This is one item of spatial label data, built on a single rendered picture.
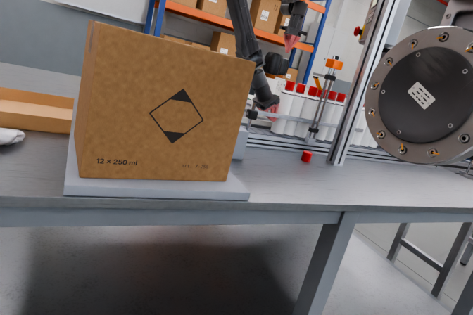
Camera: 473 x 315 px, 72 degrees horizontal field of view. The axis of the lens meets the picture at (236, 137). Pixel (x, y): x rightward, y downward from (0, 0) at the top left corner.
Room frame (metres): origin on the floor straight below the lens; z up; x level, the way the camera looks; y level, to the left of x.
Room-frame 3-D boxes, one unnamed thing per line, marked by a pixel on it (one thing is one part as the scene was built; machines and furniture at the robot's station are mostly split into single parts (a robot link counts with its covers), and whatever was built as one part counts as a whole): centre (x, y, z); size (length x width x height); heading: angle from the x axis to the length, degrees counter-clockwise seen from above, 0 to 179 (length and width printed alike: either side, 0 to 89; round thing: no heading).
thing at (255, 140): (1.29, -0.27, 0.85); 1.65 x 0.11 x 0.05; 118
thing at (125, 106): (0.71, 0.19, 0.99); 0.30 x 0.24 x 0.27; 122
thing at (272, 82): (1.51, -0.07, 1.03); 0.09 x 0.09 x 0.30
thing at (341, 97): (1.35, -0.37, 0.98); 0.05 x 0.05 x 0.20
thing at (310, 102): (1.27, -0.24, 0.98); 0.05 x 0.05 x 0.20
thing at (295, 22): (1.42, -0.12, 1.31); 0.10 x 0.07 x 0.07; 119
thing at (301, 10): (1.43, -0.12, 1.37); 0.07 x 0.06 x 0.07; 33
